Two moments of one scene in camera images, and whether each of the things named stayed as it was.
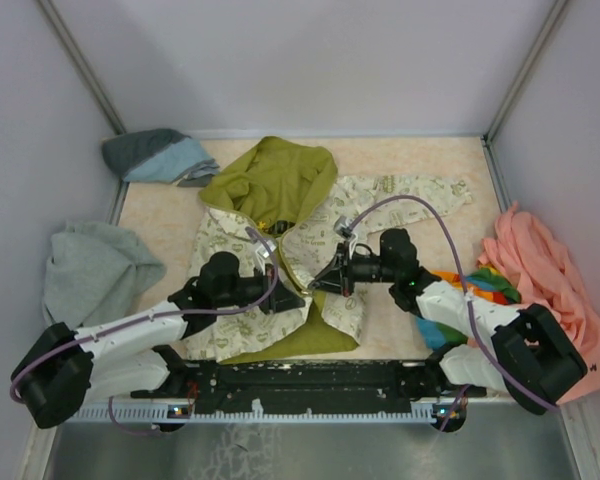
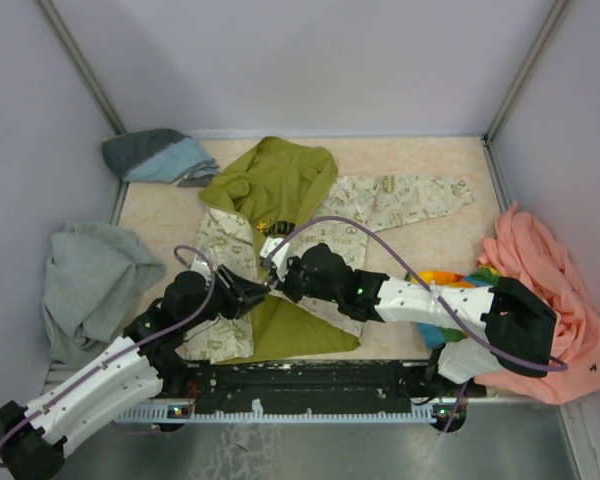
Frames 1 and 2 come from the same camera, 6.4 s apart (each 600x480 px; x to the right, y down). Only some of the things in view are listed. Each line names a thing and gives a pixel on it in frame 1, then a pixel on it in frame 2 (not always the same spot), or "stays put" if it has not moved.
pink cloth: x=546 y=275 stays put
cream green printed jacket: x=289 y=193 stays put
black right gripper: x=339 y=275 -> x=291 y=265
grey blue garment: x=157 y=156 stays put
